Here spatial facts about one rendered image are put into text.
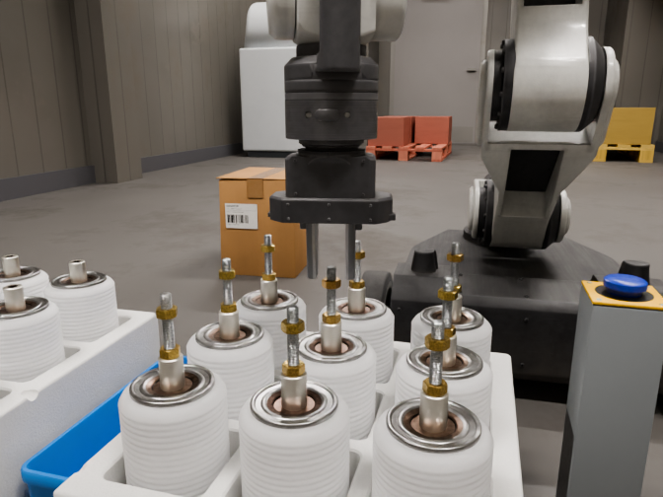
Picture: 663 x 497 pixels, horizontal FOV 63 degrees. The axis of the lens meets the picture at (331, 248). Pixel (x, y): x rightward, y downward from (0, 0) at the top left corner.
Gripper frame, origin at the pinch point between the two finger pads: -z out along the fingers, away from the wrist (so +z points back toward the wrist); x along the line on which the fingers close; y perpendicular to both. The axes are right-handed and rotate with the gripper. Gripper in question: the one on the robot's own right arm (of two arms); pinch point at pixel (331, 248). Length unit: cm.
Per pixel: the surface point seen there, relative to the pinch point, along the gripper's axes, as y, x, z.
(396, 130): 493, 22, -9
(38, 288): 21, -46, -13
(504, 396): 3.8, 19.4, -18.0
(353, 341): 1.0, 2.3, -10.6
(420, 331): 6.7, 9.9, -11.6
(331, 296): -0.5, 0.0, -5.0
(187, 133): 446, -170, -10
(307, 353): -2.2, -2.3, -10.7
